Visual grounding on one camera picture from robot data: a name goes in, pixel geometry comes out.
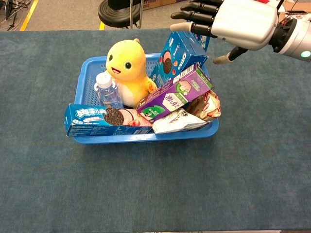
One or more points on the gold snack packet red print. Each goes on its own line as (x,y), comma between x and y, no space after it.
(211,106)

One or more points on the wide blue Oreo box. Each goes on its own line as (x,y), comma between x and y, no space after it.
(179,48)

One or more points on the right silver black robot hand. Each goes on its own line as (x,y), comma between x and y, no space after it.
(243,21)

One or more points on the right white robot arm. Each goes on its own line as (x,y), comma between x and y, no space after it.
(298,38)

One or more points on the teal felt table cloth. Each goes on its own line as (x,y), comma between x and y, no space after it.
(155,184)

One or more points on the black tripod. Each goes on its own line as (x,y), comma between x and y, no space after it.
(280,5)

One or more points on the blue plastic perforated basket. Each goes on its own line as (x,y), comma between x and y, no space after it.
(145,140)

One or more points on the brown cardboard sheet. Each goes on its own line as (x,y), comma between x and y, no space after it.
(298,4)

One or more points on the slim Oreo box white cream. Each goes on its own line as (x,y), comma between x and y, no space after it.
(204,41)

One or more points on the white snack bag black print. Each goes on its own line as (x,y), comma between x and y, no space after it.
(175,122)

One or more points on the black round stool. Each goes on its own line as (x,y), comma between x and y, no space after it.
(116,14)

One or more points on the purple milk carton box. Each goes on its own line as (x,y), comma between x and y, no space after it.
(165,102)

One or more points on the slim Oreo box pink cream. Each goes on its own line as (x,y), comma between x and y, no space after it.
(92,116)

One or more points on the yellow plush toy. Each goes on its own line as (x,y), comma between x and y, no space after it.
(126,63)

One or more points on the white printed bag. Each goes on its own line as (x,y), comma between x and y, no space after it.
(297,17)

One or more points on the brown cardboard box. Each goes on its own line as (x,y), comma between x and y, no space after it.
(158,3)

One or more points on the clear water bottle white cap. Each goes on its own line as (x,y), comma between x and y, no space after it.
(107,92)

